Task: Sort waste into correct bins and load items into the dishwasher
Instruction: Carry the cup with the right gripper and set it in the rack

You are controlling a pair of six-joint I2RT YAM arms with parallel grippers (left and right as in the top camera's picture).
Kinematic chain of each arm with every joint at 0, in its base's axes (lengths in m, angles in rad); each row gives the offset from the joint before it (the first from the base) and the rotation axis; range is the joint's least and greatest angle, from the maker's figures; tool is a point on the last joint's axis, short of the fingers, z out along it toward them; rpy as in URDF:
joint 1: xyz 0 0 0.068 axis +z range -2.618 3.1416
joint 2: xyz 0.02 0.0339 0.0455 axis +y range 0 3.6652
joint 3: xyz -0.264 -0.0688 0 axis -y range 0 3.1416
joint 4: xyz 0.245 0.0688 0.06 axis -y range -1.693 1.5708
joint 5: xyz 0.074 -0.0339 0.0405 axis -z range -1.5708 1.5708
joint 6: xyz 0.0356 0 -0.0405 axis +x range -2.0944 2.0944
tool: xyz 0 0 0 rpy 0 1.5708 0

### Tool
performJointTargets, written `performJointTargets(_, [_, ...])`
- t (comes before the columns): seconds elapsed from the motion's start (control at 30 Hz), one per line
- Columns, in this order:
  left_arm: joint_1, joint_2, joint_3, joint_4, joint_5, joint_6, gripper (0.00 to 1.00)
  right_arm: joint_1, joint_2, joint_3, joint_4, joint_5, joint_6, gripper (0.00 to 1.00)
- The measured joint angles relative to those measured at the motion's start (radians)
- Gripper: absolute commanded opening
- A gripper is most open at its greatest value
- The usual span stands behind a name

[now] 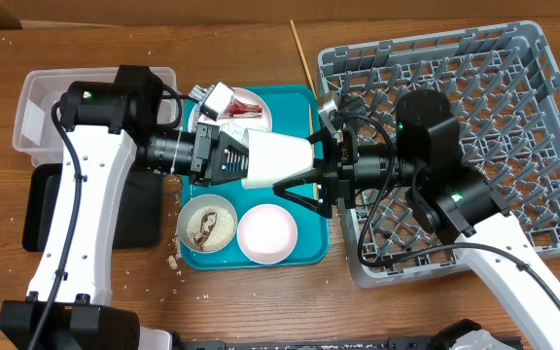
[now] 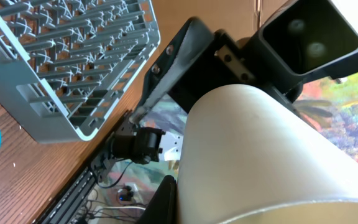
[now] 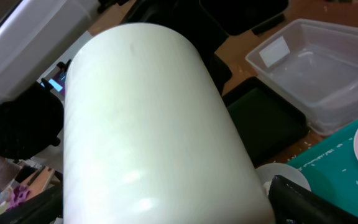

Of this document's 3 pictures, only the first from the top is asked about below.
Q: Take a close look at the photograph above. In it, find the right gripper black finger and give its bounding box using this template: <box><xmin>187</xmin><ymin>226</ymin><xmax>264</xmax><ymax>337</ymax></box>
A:
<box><xmin>306</xmin><ymin>129</ymin><xmax>338</xmax><ymax>146</ymax></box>
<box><xmin>272</xmin><ymin>168</ymin><xmax>333</xmax><ymax>218</ymax></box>

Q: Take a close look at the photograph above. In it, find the red snack wrapper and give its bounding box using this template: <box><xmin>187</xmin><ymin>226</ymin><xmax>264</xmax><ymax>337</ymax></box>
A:
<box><xmin>224</xmin><ymin>99</ymin><xmax>263</xmax><ymax>118</ymax></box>

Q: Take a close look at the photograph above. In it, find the white paper cup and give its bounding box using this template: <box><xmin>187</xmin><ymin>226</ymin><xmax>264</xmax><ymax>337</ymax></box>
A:
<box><xmin>241</xmin><ymin>128</ymin><xmax>314</xmax><ymax>189</ymax></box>

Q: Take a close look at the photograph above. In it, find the grey bowl with rice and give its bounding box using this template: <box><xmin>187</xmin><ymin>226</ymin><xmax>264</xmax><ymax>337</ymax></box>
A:
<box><xmin>177</xmin><ymin>194</ymin><xmax>238</xmax><ymax>254</ymax></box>

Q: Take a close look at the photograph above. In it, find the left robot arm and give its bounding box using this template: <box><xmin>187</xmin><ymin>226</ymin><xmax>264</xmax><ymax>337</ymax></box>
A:
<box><xmin>0</xmin><ymin>65</ymin><xmax>248</xmax><ymax>349</ymax></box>

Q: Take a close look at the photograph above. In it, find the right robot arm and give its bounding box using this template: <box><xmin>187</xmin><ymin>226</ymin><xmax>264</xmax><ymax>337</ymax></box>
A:
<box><xmin>273</xmin><ymin>89</ymin><xmax>560</xmax><ymax>349</ymax></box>

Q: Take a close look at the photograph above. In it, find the grey dishwasher rack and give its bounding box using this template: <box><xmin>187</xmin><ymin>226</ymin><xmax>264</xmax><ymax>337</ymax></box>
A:
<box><xmin>318</xmin><ymin>21</ymin><xmax>560</xmax><ymax>259</ymax></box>

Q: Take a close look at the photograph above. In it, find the teal plastic tray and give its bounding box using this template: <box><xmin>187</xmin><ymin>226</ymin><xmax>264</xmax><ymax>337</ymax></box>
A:
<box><xmin>181</xmin><ymin>86</ymin><xmax>330</xmax><ymax>271</ymax></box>

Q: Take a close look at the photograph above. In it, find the large white plate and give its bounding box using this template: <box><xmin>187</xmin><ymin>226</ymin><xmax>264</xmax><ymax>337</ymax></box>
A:
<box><xmin>198</xmin><ymin>87</ymin><xmax>273</xmax><ymax>131</ymax></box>

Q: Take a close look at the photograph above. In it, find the small pink bowl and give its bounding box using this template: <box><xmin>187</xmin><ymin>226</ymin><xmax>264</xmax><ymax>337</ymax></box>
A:
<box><xmin>236</xmin><ymin>204</ymin><xmax>298</xmax><ymax>265</ymax></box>

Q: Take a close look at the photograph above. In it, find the black plastic tray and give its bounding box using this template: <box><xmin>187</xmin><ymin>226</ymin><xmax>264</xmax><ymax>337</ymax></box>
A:
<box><xmin>22</xmin><ymin>163</ymin><xmax>163</xmax><ymax>252</ymax></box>

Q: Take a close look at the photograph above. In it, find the clear plastic bin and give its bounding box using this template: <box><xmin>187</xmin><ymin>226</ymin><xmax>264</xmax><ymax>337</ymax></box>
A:
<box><xmin>12</xmin><ymin>66</ymin><xmax>185</xmax><ymax>168</ymax></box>

